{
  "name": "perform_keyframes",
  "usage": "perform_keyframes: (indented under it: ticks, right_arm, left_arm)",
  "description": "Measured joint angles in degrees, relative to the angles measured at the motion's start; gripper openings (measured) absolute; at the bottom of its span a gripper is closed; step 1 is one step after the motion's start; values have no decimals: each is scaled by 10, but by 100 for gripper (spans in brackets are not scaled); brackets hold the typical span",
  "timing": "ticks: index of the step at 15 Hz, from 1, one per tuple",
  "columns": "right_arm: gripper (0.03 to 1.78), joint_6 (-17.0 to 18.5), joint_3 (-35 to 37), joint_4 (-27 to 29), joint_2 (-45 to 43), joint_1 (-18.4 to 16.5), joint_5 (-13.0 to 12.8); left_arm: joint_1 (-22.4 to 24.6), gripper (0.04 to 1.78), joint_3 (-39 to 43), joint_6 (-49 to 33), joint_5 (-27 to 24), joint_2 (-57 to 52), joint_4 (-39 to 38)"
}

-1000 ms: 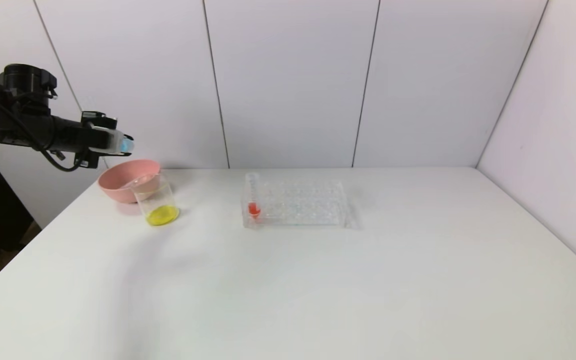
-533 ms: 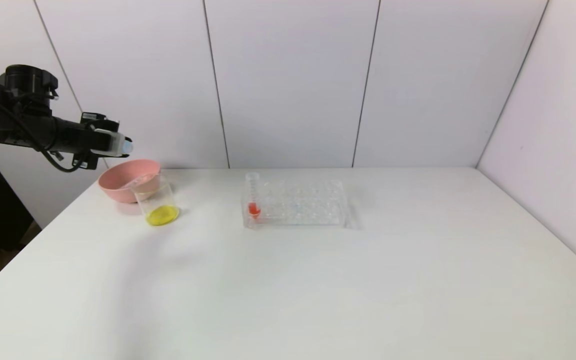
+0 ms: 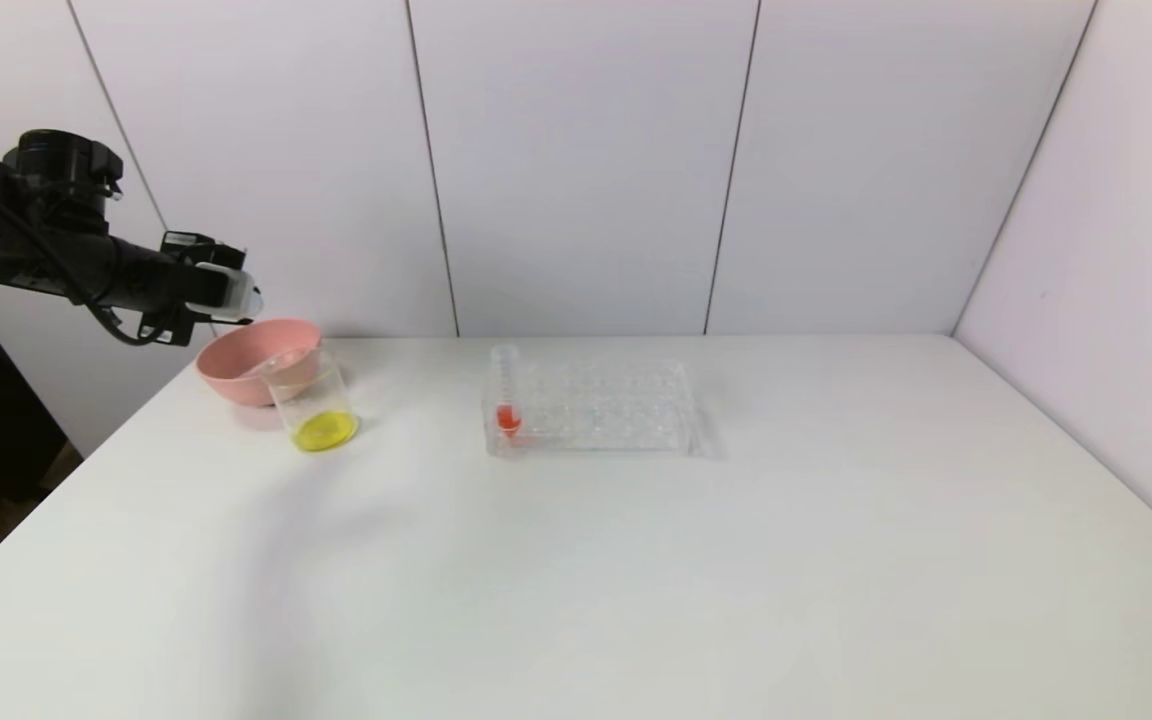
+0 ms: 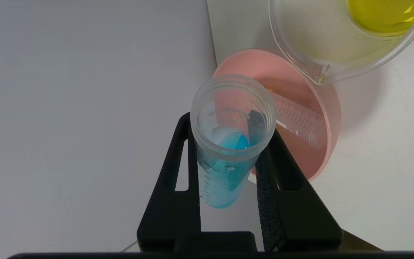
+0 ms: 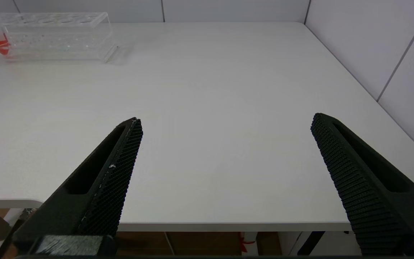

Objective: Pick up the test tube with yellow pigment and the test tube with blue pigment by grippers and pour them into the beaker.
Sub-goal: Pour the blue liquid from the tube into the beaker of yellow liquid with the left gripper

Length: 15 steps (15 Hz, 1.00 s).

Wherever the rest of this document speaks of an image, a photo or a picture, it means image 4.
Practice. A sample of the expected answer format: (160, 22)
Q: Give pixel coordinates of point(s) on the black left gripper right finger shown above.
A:
(297, 216)

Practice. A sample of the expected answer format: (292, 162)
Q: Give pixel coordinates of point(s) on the pink bowl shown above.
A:
(300, 93)

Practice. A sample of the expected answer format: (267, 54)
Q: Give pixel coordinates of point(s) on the test tube with blue pigment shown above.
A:
(221, 180)

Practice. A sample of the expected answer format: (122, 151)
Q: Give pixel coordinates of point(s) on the clear glass beaker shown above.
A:
(322, 39)

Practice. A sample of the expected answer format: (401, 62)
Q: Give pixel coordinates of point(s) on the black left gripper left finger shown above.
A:
(167, 216)

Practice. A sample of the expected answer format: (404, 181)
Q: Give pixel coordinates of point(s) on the test tube with yellow pigment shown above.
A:
(300, 120)

